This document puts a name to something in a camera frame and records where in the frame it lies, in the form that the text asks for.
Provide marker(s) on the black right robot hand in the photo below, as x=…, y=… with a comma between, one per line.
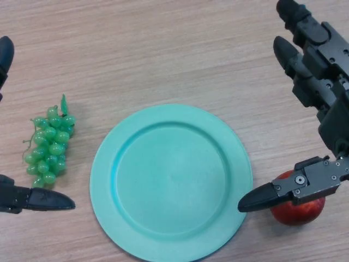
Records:
x=321, y=82

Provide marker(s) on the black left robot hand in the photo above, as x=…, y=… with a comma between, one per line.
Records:
x=41, y=200

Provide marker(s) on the green grapes bunch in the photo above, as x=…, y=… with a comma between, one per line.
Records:
x=49, y=147

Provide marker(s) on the green round plate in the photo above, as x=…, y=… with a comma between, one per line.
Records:
x=171, y=181

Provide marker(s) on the red apple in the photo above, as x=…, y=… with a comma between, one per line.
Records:
x=300, y=213

